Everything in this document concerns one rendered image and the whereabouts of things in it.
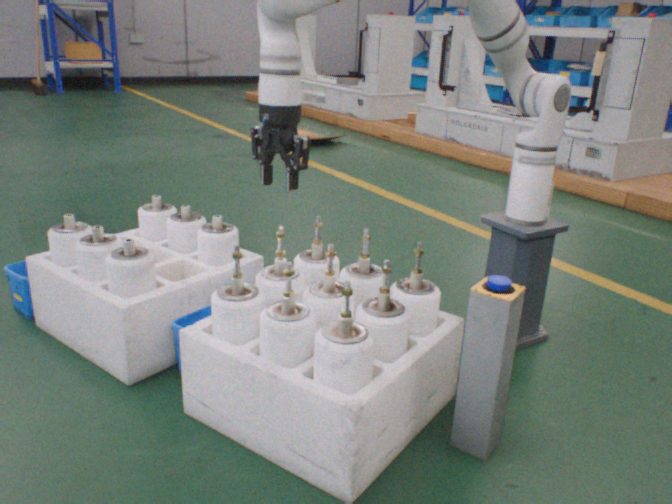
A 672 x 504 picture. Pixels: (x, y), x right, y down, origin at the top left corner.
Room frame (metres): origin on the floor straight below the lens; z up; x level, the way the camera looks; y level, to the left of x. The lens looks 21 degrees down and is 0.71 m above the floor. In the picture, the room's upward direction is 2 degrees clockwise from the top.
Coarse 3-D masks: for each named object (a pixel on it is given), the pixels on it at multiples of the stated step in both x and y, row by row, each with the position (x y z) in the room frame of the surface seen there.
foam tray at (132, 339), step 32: (32, 256) 1.28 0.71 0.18; (160, 256) 1.36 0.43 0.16; (192, 256) 1.33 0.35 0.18; (256, 256) 1.34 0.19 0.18; (32, 288) 1.27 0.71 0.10; (64, 288) 1.17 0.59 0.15; (96, 288) 1.12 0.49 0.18; (160, 288) 1.13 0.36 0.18; (192, 288) 1.17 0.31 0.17; (64, 320) 1.18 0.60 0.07; (96, 320) 1.10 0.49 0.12; (128, 320) 1.05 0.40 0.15; (160, 320) 1.11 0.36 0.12; (96, 352) 1.11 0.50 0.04; (128, 352) 1.04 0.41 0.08; (160, 352) 1.10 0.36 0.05; (128, 384) 1.04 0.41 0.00
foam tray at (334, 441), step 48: (192, 336) 0.94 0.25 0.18; (432, 336) 0.98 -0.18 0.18; (192, 384) 0.94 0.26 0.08; (240, 384) 0.87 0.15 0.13; (288, 384) 0.81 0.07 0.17; (384, 384) 0.81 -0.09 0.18; (432, 384) 0.96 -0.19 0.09; (240, 432) 0.87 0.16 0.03; (288, 432) 0.81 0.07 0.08; (336, 432) 0.76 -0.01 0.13; (384, 432) 0.81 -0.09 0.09; (336, 480) 0.75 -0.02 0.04
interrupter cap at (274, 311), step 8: (272, 304) 0.93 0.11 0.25; (280, 304) 0.93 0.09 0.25; (296, 304) 0.93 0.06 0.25; (304, 304) 0.93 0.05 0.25; (272, 312) 0.90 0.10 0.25; (280, 312) 0.91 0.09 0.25; (296, 312) 0.91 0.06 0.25; (304, 312) 0.91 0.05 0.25; (280, 320) 0.87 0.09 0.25; (288, 320) 0.87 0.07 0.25; (296, 320) 0.88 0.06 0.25
